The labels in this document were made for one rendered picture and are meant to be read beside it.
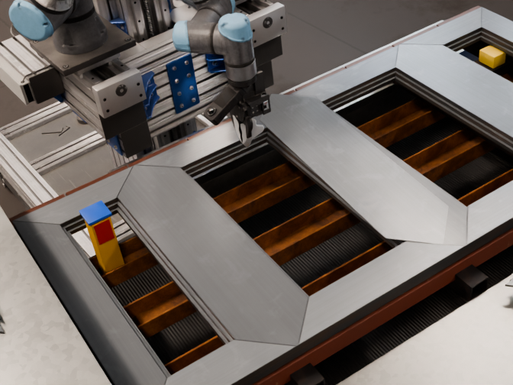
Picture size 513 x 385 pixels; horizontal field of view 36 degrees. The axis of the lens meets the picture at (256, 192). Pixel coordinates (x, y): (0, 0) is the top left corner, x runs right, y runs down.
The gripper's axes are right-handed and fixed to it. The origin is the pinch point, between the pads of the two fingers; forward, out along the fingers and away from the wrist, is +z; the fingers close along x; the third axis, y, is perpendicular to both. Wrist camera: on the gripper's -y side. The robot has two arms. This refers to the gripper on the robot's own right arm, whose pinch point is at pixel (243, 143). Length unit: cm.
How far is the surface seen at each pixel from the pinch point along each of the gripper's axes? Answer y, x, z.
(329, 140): 18.1, -12.7, 0.8
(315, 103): 25.4, 3.4, 0.7
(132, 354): -54, -44, 1
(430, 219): 18, -51, 1
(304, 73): 106, 132, 86
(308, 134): 15.5, -6.9, 0.8
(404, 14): 179, 143, 86
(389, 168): 22.6, -31.3, 0.8
